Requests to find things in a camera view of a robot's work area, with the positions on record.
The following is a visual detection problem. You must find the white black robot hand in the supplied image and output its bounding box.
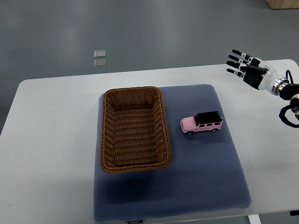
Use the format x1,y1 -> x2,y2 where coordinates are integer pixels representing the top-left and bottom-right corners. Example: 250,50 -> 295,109
226,49 -> 290,96

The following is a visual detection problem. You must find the pink toy car black roof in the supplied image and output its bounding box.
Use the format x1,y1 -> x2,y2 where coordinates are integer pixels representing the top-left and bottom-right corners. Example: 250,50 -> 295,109
180,111 -> 223,135

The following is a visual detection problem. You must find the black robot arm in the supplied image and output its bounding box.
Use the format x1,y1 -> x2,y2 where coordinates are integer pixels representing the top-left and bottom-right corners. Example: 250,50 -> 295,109
276,83 -> 299,100

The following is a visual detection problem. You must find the brown wicker basket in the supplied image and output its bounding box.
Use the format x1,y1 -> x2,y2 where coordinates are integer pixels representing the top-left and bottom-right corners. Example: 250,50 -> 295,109
100,86 -> 172,174

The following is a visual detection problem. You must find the wooden box corner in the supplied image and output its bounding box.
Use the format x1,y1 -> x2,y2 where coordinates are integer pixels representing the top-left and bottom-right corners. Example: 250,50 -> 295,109
266,0 -> 299,10

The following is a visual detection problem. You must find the white table leg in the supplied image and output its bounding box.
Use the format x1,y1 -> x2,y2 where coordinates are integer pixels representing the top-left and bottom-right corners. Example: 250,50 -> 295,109
248,214 -> 261,224

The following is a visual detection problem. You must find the lower clear floor tile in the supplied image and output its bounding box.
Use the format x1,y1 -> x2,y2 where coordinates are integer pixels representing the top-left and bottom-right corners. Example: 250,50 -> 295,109
93,59 -> 107,68

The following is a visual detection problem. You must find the clear floor tile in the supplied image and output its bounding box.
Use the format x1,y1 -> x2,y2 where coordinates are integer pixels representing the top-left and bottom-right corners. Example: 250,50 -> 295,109
93,50 -> 106,58
93,59 -> 107,68

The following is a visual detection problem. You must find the upper clear floor tile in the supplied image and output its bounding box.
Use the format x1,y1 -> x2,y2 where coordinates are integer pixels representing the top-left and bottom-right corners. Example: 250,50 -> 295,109
93,50 -> 106,58

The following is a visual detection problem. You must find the black cable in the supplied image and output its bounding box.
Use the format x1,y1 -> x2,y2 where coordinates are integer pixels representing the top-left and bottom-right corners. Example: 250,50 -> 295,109
279,70 -> 299,128

